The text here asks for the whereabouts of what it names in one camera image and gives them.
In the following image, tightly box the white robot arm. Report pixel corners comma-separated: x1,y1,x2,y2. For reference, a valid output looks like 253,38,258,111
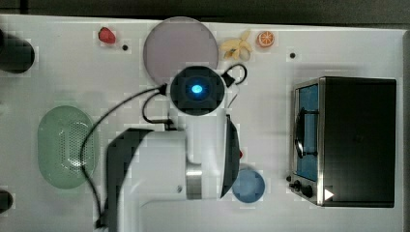
101,66,240,232

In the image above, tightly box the green oval strainer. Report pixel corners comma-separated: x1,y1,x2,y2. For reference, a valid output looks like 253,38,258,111
38,105,99,189

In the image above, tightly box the plush peeled banana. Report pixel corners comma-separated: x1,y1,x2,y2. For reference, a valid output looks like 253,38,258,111
220,30,253,61

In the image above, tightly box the grey round plate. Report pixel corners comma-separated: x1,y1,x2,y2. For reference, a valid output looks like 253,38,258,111
143,16,219,85

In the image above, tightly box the blue bowl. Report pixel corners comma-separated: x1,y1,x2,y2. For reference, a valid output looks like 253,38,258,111
232,169,265,203

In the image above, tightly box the plush orange slice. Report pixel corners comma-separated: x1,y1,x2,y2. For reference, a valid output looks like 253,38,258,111
256,31,275,48

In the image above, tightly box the red plush strawberry near plate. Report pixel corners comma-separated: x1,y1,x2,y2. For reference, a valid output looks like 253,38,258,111
98,27,116,44

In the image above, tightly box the black toaster oven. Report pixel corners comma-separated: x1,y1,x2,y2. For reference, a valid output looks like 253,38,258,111
286,76,396,208

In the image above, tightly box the black cylinder post upper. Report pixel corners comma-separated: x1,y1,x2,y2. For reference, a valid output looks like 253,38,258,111
0,30,35,73

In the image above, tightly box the black cylinder post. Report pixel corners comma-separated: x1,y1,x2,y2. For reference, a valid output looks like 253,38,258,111
0,189,14,214
0,30,35,73

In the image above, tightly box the black cylinder post lower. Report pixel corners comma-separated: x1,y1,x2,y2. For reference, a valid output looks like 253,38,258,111
0,189,14,214

